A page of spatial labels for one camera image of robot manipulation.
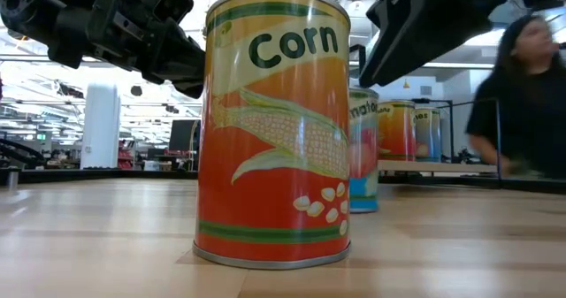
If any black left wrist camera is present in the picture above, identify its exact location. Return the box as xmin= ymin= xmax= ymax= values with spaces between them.
xmin=148 ymin=0 xmax=195 ymax=25

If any corn label orange can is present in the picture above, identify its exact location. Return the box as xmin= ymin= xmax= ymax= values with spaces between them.
xmin=192 ymin=0 xmax=354 ymax=271

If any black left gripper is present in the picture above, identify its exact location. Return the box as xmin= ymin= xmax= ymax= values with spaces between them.
xmin=46 ymin=0 xmax=205 ymax=99

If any green beans orange can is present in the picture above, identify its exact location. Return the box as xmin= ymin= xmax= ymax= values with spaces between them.
xmin=377 ymin=99 xmax=417 ymax=162

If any white round pillar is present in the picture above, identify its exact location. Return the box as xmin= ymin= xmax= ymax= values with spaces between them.
xmin=80 ymin=83 xmax=122 ymax=170

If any red storage rack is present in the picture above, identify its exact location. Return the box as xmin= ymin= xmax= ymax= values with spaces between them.
xmin=117 ymin=139 xmax=136 ymax=170

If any grey metal post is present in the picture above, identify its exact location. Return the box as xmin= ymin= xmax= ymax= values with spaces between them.
xmin=4 ymin=167 xmax=19 ymax=192

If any person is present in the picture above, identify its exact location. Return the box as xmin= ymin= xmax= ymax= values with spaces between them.
xmin=464 ymin=13 xmax=566 ymax=180

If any black monitor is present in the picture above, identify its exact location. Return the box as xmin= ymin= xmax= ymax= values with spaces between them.
xmin=168 ymin=119 xmax=201 ymax=152

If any tomatoes label blue can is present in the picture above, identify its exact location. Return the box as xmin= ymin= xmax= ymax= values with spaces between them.
xmin=348 ymin=87 xmax=380 ymax=214
xmin=413 ymin=106 xmax=442 ymax=164

